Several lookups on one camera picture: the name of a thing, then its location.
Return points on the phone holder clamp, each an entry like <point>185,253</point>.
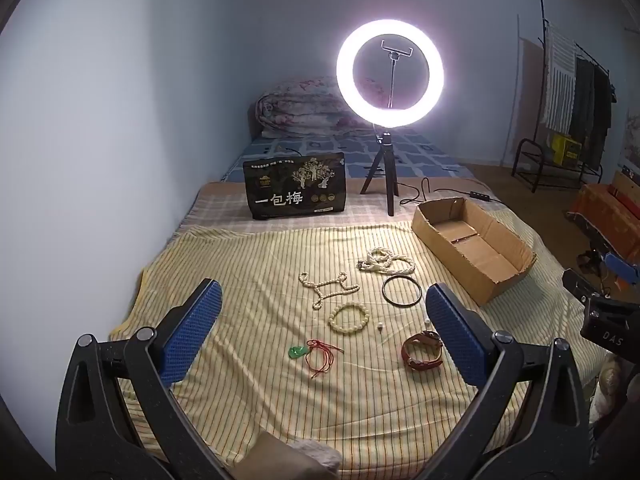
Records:
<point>396,50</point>

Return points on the brown board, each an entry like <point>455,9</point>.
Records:
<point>525,100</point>

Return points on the blue patterned bed sheet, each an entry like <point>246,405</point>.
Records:
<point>425,160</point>

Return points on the white striped towel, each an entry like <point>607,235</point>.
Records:
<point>559,80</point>

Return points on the wall picture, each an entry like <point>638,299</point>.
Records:
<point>631,140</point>

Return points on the striped yellow bed sheet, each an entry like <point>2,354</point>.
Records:
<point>250,260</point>

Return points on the black clothes rack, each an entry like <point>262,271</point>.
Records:
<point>542,35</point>

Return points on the cardboard box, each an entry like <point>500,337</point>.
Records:
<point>450,245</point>

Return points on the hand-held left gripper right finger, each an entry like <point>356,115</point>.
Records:
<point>455,335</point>

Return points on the brown leather wristwatch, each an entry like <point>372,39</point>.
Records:
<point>422,364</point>

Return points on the black printed bag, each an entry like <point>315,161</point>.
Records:
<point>295,185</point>

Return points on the folded floral quilt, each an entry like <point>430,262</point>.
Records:
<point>300,107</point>

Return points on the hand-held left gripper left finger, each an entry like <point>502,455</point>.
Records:
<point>195,330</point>

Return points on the dark hanging clothes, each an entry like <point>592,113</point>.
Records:
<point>590,110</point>

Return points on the orange cloth covered box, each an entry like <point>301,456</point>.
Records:
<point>600,215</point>

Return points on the black bangle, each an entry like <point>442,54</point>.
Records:
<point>384,296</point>

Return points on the beige checked blanket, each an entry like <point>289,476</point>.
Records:
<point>220,205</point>

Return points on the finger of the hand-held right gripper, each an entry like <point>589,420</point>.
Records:
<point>582,287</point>
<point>622,266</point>

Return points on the yellow box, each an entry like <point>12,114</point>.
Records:
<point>567,149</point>

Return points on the black shoe rack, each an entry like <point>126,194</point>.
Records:
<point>525,160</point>

